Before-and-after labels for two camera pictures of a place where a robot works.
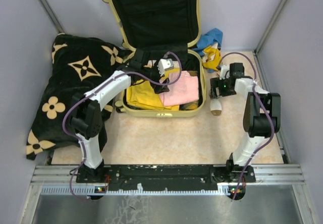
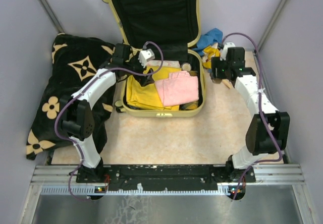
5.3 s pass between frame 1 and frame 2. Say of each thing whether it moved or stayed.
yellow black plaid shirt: stayed
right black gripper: moved
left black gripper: moved
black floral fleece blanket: stayed
